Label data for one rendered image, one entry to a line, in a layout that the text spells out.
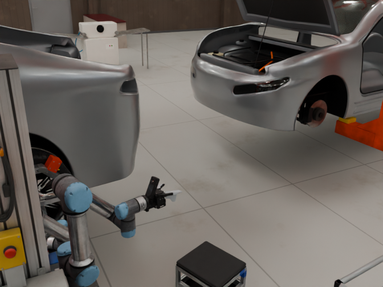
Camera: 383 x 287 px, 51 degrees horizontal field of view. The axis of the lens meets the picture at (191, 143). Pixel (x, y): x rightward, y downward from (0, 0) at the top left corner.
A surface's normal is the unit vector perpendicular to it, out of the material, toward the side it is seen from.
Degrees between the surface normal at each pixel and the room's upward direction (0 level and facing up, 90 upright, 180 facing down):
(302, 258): 0
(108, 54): 90
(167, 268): 0
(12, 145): 90
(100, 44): 90
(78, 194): 83
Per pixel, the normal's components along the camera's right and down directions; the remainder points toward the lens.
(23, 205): 0.45, 0.37
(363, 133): -0.84, 0.21
